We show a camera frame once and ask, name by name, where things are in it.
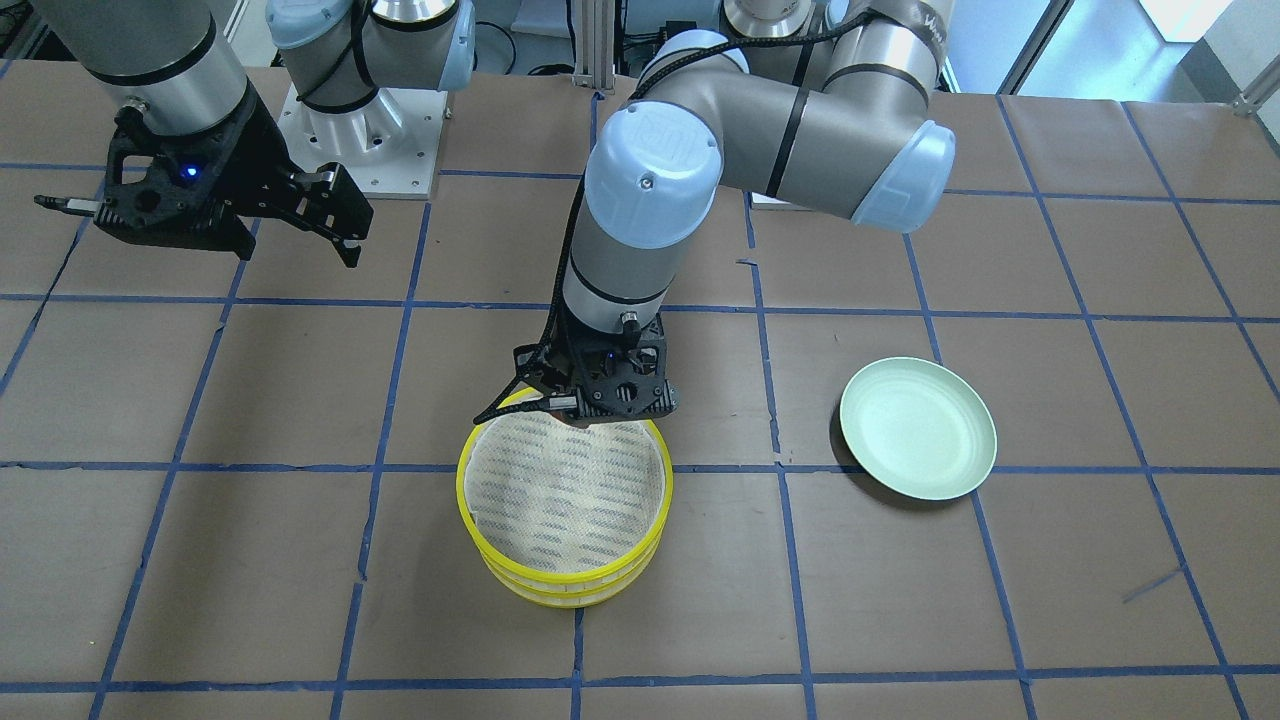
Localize yellow steamer basket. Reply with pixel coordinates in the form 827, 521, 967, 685
472, 533, 662, 609
456, 388, 675, 573

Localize aluminium frame post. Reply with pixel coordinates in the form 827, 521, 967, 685
566, 1, 622, 95

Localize light green plate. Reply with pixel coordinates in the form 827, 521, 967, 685
838, 357, 998, 501

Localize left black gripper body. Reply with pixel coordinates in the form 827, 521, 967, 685
513, 315, 680, 427

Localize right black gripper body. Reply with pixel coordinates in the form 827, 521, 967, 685
93, 85, 308, 260

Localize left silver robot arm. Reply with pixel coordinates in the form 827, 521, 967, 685
477, 1, 956, 427

